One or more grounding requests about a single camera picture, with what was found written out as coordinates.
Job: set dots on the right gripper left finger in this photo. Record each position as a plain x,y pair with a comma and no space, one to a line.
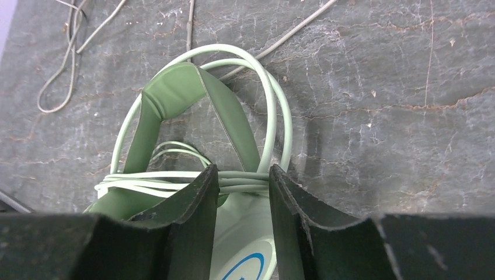
171,240

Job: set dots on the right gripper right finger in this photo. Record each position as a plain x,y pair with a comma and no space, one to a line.
317,241

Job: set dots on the green headphones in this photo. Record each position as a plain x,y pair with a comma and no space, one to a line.
244,246

